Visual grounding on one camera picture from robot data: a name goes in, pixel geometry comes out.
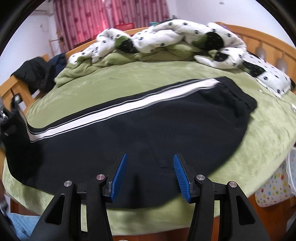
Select green plush bed sheet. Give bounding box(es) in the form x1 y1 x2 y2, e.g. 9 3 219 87
26 61 295 142

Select wooden bed frame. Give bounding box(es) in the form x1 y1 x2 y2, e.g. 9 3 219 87
1 22 295 240

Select white flower-print quilt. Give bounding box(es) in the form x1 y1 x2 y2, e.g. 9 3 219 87
68 19 247 69

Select black sweatpants with white stripe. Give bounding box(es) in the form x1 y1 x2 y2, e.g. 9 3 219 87
5 77 257 208

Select green fleece blanket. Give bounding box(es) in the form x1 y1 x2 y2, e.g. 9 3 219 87
55 41 204 88

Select black jacket on footboard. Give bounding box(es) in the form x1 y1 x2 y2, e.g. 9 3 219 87
12 57 55 94

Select star-print fabric bin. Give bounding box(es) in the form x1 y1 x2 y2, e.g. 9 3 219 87
255 147 296 207

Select white air conditioner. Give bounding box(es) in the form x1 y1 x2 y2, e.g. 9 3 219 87
32 8 53 16

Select red patterned curtain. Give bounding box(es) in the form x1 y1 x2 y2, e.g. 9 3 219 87
53 0 170 51

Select wooden coat rack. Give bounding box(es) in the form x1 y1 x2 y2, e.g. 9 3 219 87
48 38 64 56

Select red chair backs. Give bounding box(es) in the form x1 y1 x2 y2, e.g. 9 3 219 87
115 23 134 31

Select flower-print pillow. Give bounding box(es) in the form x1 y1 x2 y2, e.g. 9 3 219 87
240 52 295 98

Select white charger with cable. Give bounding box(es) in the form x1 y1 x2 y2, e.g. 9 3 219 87
257 89 296 114

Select dark blue garment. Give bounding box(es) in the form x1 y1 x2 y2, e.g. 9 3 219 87
48 52 67 77

